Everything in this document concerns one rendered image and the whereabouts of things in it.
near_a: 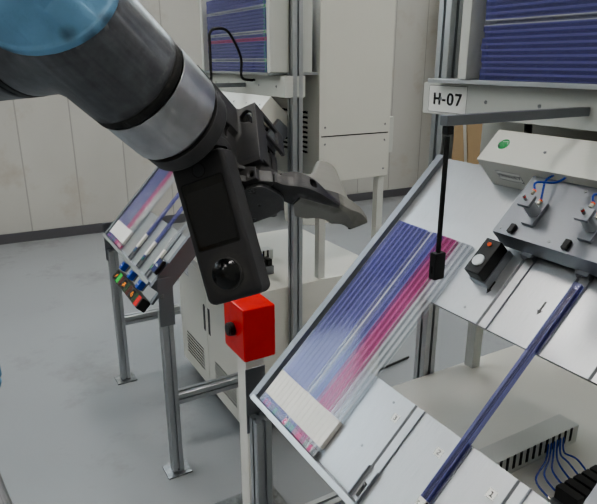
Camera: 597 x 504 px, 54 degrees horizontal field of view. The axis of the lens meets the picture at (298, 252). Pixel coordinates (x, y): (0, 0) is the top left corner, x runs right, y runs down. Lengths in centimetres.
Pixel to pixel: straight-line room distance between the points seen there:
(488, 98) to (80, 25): 103
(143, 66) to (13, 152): 483
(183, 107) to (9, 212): 491
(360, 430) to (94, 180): 441
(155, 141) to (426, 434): 76
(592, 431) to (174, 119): 131
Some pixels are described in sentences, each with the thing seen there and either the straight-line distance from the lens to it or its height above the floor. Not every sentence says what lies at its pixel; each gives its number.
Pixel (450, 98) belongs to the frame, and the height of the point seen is 135.
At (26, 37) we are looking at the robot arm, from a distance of 36.
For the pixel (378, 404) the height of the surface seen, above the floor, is 82.
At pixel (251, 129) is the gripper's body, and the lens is 49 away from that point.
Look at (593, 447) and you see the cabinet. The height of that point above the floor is 62.
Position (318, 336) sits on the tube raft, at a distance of 127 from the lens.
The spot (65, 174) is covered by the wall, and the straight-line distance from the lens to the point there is 525.
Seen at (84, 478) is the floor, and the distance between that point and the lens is 237.
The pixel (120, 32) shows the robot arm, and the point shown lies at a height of 144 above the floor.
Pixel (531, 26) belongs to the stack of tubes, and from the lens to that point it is 120.
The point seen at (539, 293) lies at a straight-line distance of 108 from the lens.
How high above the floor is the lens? 143
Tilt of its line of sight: 18 degrees down
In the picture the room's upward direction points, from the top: straight up
